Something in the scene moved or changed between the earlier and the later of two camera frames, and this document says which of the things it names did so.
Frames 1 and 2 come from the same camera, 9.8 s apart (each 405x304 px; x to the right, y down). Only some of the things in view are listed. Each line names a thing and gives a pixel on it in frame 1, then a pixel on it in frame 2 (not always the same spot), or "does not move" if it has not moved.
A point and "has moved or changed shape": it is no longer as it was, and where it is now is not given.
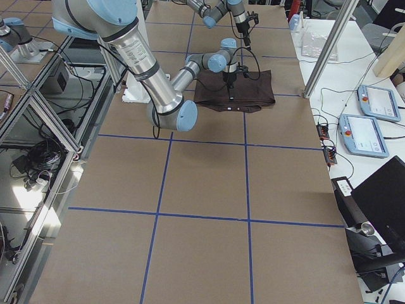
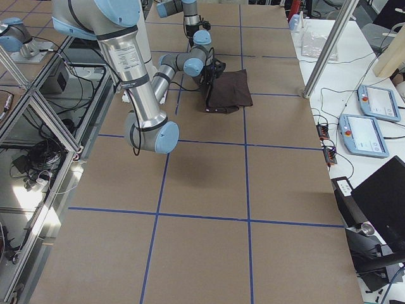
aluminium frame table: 47,128 does not move
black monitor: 381,197 does not move
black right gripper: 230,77 -> 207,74
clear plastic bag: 313,45 does not move
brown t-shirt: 250,93 has moved or changed shape
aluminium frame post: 343,16 does not move
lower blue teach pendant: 361,135 does not move
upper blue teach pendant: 378,102 does not move
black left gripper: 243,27 -> 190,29
